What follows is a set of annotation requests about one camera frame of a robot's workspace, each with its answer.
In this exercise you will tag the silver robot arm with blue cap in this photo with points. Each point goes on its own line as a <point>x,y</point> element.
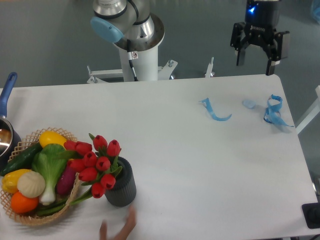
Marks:
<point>131,26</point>

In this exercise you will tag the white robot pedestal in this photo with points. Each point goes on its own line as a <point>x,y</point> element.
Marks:
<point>145,64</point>

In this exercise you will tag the orange fruit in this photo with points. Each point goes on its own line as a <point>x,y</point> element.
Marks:
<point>21,204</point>

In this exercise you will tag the person's hand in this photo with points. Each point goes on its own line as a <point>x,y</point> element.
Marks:
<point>125,231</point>

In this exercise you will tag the green bean pod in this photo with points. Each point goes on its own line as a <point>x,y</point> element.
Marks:
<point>51,209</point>

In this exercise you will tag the white frame at right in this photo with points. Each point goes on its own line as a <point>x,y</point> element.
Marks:
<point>309,114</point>

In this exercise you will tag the yellow bell pepper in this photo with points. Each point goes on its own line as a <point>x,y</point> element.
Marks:
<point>10,180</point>

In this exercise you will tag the white garlic bulb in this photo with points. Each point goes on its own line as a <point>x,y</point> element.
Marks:
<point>31,184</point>

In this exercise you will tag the white base frame with bolts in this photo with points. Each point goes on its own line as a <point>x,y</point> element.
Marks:
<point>95,77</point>

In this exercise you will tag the small blue tape piece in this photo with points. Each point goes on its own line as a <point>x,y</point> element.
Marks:
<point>250,104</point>

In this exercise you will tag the woven wicker basket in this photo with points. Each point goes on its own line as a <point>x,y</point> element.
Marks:
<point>32,218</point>

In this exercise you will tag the tangled blue tape strip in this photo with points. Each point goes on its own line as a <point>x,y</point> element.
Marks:
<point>272,113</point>

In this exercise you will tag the black device at table edge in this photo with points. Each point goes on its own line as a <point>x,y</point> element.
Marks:
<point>311,212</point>

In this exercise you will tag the yellow lemon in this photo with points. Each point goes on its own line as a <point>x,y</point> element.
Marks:
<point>51,137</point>

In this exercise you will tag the dark grey ribbed vase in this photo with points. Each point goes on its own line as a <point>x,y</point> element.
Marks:
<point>124,191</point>

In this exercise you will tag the curled blue tape strip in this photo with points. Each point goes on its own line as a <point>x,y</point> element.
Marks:
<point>207,104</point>

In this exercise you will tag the red tulip bouquet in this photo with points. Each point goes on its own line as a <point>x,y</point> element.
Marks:
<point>96,164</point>

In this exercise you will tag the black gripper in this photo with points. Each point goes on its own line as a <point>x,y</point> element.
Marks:
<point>259,29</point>

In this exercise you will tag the blue handled saucepan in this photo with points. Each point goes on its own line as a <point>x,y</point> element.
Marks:
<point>9,138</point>

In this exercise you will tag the green bok choy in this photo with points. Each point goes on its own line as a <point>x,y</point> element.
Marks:
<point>48,164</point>

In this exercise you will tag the green cucumber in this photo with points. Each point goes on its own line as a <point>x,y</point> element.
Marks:
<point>23,160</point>

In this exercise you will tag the purple sweet potato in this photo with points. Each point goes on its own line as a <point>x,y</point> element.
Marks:
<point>66,181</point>

